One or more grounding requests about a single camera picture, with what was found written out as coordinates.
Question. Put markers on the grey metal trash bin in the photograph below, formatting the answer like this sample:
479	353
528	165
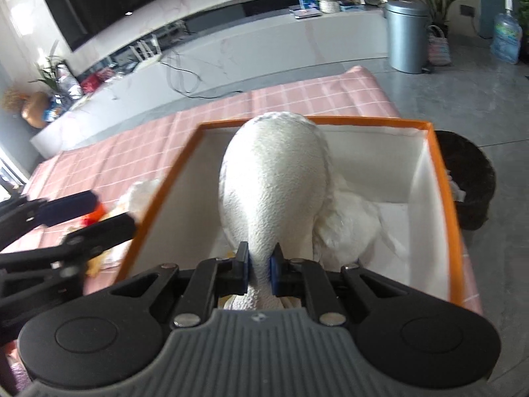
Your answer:
407	37

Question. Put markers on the dried flower bunch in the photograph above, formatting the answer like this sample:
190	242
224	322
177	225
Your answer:
13	99

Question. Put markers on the blue water bottle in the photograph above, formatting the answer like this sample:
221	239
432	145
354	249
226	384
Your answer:
506	35

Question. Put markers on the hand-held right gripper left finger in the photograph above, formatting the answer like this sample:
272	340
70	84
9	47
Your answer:
244	266

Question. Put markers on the white knobbly soft toy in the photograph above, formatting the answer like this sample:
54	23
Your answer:
138	198

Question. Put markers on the orange cardboard box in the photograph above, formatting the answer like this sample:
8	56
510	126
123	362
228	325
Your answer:
177	223

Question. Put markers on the white router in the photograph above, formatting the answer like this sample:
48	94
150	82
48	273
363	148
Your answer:
146	56

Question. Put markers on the white marble tv cabinet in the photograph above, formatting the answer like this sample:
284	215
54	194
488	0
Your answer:
248	49

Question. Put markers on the red gift box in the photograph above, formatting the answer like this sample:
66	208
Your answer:
90	84
105	76

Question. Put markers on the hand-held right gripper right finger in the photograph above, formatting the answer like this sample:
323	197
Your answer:
275	273

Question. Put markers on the yellow soft toy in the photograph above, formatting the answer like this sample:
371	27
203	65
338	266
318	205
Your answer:
95	265

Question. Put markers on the small woven basket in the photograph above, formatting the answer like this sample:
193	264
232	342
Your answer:
439	49

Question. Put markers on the orange knitted toy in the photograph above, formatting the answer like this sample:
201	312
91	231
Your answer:
93	214

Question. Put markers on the dark wicker basket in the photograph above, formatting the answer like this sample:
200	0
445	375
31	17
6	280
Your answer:
475	198

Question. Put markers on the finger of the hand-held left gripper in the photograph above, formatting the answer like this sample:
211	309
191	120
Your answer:
111	229
70	207

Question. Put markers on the gold vase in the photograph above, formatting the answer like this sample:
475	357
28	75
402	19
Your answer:
37	109

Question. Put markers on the dark notebook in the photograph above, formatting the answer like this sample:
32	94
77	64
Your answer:
305	13

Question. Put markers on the white plush toy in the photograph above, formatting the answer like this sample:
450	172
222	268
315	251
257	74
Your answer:
277	182

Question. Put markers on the green plant in glass vase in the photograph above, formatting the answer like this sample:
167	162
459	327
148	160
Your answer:
58	76

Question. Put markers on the clear plastic bag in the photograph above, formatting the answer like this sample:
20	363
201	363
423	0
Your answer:
351	223

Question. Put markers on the pink checked tablecloth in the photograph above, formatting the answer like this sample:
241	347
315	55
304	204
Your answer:
289	91

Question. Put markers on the wall socket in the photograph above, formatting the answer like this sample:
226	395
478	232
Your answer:
467	10

